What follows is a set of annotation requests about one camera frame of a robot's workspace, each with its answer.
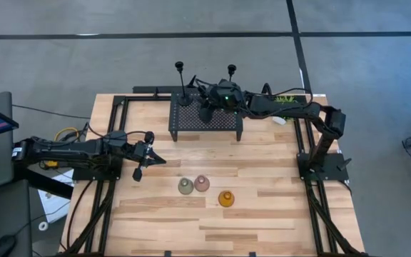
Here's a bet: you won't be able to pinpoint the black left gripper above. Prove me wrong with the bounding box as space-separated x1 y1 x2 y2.
131 131 168 183

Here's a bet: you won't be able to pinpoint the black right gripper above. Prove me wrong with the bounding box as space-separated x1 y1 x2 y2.
198 79 246 112

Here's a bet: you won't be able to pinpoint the tall black candlestick holder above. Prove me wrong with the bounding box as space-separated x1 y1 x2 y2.
226 64 238 83
174 61 194 107

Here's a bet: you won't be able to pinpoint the green glass candle holder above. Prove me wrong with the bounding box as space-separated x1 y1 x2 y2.
177 177 195 196

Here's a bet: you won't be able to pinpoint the amber glass candle holder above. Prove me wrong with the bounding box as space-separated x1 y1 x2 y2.
218 190 235 208

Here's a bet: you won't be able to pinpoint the pink glass candle holder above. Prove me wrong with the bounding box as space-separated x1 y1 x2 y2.
193 174 211 193

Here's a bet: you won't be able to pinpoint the black perforated metal riser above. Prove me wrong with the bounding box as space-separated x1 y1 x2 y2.
168 87 244 142

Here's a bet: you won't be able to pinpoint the small green potted plant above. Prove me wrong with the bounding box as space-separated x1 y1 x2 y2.
271 94 300 126

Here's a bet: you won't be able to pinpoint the white paper sheet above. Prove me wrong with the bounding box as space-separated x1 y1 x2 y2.
37 169 74 224

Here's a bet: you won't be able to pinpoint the black stand foot bar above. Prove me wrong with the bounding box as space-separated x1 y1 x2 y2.
12 166 75 200

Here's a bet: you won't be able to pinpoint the black computer mouse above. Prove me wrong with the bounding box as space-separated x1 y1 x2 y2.
0 234 16 257

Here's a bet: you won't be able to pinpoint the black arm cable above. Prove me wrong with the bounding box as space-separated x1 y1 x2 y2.
273 86 314 108

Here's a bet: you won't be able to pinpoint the yellow cable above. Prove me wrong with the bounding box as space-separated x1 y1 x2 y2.
43 126 81 169

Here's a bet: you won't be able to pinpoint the dark hanging cable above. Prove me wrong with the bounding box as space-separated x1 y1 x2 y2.
65 180 94 251

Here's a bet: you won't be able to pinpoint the thin black floor cable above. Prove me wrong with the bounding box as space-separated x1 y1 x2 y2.
11 104 91 120

